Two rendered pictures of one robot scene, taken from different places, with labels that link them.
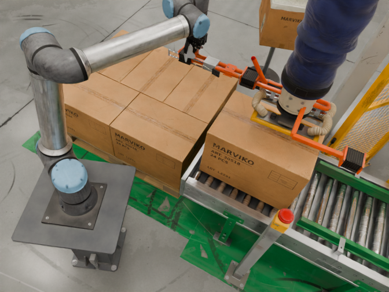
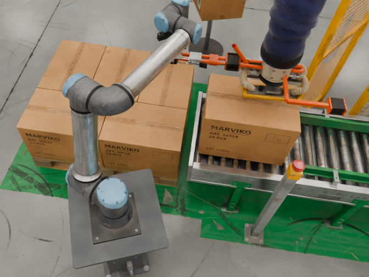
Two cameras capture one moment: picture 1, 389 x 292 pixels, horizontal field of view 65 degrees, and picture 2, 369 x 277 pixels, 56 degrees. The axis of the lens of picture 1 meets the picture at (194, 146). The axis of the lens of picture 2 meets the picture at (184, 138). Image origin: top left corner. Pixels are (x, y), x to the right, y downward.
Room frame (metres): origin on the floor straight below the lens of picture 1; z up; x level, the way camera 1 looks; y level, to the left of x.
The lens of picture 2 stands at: (-0.16, 0.47, 2.59)
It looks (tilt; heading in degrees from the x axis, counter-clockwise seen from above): 54 degrees down; 342
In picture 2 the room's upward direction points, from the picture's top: 7 degrees clockwise
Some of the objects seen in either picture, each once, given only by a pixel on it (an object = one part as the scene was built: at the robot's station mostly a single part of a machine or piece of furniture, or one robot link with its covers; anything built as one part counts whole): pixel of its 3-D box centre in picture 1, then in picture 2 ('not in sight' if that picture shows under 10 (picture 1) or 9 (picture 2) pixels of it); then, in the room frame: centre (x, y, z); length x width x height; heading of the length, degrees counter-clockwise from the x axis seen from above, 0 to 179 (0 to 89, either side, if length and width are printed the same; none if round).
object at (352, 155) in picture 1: (352, 159); (336, 106); (0.80, -0.66, 1.28); 0.09 x 0.08 x 0.05; 161
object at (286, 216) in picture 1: (285, 216); (297, 166); (0.62, -0.45, 1.02); 0.07 x 0.07 x 0.04
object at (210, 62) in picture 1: (210, 64); (195, 58); (1.30, -0.02, 1.25); 0.07 x 0.07 x 0.04; 71
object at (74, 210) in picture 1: (77, 194); (115, 209); (0.66, 0.55, 0.81); 0.19 x 0.19 x 0.10
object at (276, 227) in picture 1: (255, 252); (271, 206); (0.62, -0.45, 0.50); 0.07 x 0.07 x 1.00; 70
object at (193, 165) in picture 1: (206, 143); (195, 128); (1.29, -0.08, 0.58); 0.70 x 0.03 x 0.06; 160
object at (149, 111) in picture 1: (147, 102); (117, 105); (1.81, 0.45, 0.34); 1.20 x 1.00 x 0.40; 70
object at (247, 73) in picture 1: (250, 77); (232, 61); (1.23, -0.22, 1.26); 0.10 x 0.08 x 0.06; 161
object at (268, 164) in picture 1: (259, 150); (246, 120); (1.18, -0.41, 0.75); 0.60 x 0.40 x 0.40; 70
